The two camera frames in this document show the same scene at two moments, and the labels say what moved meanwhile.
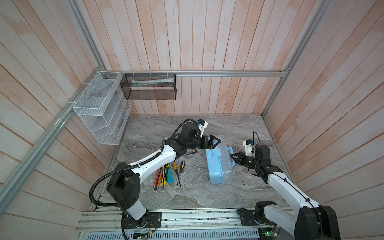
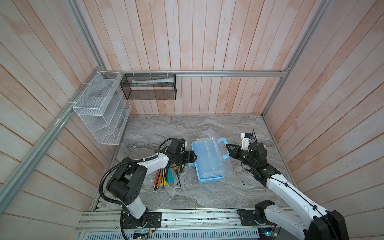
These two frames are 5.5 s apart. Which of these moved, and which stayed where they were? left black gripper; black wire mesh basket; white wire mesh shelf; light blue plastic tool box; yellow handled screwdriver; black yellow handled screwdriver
Moved: light blue plastic tool box; left black gripper
Stayed: black wire mesh basket; yellow handled screwdriver; black yellow handled screwdriver; white wire mesh shelf
